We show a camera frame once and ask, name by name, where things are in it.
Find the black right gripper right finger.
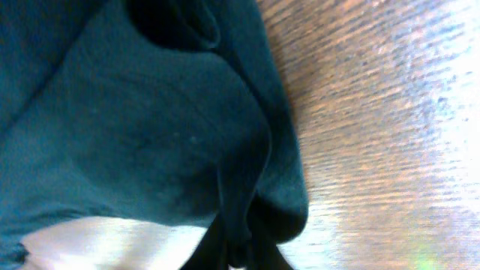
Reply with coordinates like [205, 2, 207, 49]
[247, 214, 293, 270]

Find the dark green t-shirt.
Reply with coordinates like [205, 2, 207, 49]
[1, 0, 308, 269]

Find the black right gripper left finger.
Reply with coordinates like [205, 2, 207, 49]
[180, 215, 229, 270]

